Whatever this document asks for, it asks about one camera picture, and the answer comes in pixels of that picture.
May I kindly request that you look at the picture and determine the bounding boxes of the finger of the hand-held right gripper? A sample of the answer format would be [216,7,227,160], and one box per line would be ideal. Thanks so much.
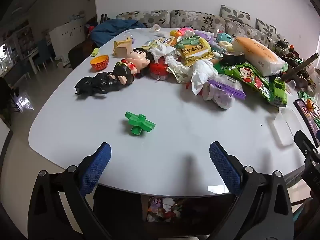
[294,130,320,157]

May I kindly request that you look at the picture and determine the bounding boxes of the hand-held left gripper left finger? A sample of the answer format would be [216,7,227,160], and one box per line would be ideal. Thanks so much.
[27,142,112,240]

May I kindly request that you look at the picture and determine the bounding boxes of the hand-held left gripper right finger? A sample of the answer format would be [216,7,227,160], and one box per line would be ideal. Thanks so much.
[209,141,294,240]

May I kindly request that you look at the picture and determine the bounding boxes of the green flower toy block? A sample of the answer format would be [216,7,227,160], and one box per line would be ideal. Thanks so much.
[125,111,156,135]

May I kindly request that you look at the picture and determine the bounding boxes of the purple scalloped toy mold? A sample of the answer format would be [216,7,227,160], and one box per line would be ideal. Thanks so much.
[202,76,247,110]

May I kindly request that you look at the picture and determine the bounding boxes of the bin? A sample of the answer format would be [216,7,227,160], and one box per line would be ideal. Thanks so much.
[141,195,193,224]

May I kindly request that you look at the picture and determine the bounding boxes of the cartoon boy doll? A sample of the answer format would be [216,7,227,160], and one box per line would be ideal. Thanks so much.
[110,47,154,85]

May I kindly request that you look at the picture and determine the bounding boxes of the clear plastic container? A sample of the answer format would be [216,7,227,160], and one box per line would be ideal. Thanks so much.
[274,107,303,146]

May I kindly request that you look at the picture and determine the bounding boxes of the teal chair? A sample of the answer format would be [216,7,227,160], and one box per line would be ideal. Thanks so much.
[293,200,312,222]

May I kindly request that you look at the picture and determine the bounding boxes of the green toy truck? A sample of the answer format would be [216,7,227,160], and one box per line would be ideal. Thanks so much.
[269,76,288,108]

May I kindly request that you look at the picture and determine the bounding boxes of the green snack bag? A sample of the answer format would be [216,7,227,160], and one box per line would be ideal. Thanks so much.
[214,62,275,103]

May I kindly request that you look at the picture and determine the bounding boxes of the white crumpled tissue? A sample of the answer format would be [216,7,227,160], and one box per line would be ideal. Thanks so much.
[150,44,179,63]
[191,60,218,95]

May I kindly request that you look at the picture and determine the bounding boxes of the bagged bread loaf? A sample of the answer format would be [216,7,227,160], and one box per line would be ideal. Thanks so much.
[232,36,288,76]

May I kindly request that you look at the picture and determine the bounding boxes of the orange bowl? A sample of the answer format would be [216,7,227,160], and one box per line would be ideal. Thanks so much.
[90,55,110,71]

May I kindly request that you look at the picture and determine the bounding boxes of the black tape roll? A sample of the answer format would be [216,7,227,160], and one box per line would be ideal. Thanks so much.
[222,51,247,65]

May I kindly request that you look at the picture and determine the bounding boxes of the cream crumpled wrapper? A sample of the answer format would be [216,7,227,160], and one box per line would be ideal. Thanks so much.
[167,64,198,83]

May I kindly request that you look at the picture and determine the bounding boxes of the dark chair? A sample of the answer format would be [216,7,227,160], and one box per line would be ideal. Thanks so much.
[68,41,97,70]

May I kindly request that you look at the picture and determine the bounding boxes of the red round container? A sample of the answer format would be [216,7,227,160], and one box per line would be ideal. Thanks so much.
[149,57,170,81]

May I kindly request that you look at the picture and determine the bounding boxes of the yellow-green snack bag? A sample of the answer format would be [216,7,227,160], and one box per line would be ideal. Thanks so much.
[175,36,213,67]

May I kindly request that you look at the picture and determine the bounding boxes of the floral cushion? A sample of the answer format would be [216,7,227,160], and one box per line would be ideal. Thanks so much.
[255,18,278,38]
[220,4,251,25]

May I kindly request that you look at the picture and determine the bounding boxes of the small brown cardboard box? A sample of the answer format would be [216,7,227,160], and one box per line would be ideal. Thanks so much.
[114,37,133,58]

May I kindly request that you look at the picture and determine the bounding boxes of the purple toy gun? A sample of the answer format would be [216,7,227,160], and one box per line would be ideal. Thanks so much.
[200,32,215,47]

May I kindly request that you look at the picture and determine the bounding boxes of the blue chair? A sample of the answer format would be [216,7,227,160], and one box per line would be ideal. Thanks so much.
[36,39,54,67]

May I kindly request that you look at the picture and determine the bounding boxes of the teal toy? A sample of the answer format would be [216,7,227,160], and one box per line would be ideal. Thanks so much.
[216,32,234,43]

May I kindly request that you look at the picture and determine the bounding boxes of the white cabinet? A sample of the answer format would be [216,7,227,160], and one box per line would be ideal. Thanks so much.
[49,17,87,58]

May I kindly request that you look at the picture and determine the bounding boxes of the blue blanket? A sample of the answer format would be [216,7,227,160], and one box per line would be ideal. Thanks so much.
[90,19,147,48]

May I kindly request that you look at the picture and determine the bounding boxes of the biscuit packet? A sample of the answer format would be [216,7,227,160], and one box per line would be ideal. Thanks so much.
[140,37,175,49]

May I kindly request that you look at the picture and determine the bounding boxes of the pink toy gun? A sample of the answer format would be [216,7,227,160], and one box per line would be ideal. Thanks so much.
[170,27,195,37]

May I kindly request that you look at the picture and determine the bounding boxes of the floral sofa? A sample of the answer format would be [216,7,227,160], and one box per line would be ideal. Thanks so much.
[116,4,290,45]

